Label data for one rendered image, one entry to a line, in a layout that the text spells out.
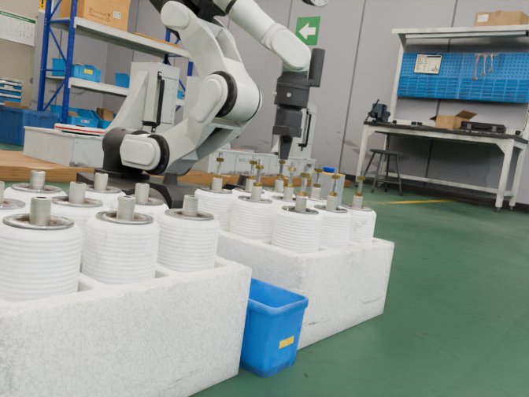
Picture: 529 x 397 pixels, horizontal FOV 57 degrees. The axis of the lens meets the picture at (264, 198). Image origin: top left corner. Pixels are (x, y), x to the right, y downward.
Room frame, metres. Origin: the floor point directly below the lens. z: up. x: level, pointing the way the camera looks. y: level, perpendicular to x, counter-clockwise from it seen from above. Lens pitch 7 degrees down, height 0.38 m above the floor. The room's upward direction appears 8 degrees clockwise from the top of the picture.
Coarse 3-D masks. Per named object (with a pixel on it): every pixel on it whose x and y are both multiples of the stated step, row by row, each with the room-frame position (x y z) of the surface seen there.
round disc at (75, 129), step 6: (54, 126) 3.05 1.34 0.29; (60, 126) 3.00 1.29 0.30; (66, 126) 2.99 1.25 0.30; (72, 126) 2.99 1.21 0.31; (78, 126) 3.10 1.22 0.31; (84, 126) 3.13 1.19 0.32; (72, 132) 3.03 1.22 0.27; (78, 132) 3.03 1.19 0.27; (84, 132) 3.01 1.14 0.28; (90, 132) 3.03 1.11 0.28; (96, 132) 3.06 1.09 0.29; (102, 132) 3.12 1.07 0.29
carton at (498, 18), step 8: (480, 16) 5.46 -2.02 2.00; (488, 16) 5.41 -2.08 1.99; (496, 16) 5.36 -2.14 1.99; (504, 16) 5.31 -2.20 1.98; (512, 16) 5.26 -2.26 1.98; (520, 16) 5.21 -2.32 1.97; (480, 24) 5.46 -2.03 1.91; (488, 24) 5.40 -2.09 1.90; (496, 24) 5.35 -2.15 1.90; (504, 24) 5.30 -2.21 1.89; (512, 24) 5.24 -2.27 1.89; (520, 24) 5.23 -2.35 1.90
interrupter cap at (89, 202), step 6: (54, 198) 0.71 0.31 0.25; (60, 198) 0.72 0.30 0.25; (66, 198) 0.73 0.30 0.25; (90, 198) 0.75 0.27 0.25; (60, 204) 0.68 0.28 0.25; (66, 204) 0.68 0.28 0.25; (72, 204) 0.68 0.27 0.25; (78, 204) 0.69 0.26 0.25; (84, 204) 0.70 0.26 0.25; (90, 204) 0.71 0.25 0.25; (96, 204) 0.71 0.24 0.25; (102, 204) 0.73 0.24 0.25
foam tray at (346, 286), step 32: (224, 256) 0.99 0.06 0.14; (256, 256) 0.94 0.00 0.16; (288, 256) 0.89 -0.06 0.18; (320, 256) 0.91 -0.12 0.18; (352, 256) 1.01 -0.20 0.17; (384, 256) 1.14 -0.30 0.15; (288, 288) 0.88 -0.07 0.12; (320, 288) 0.92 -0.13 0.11; (352, 288) 1.03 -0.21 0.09; (384, 288) 1.16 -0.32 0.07; (320, 320) 0.94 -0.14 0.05; (352, 320) 1.05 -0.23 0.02
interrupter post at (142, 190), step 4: (136, 184) 0.81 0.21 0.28; (140, 184) 0.81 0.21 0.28; (144, 184) 0.81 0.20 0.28; (148, 184) 0.82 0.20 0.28; (136, 188) 0.81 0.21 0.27; (140, 188) 0.80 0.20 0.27; (144, 188) 0.81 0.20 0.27; (148, 188) 0.81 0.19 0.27; (136, 192) 0.81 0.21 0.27; (140, 192) 0.80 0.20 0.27; (144, 192) 0.81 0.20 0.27; (148, 192) 0.81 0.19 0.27; (136, 196) 0.81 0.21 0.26; (140, 196) 0.80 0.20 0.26; (144, 196) 0.81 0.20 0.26; (136, 200) 0.81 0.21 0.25; (140, 200) 0.80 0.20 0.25; (144, 200) 0.81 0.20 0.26
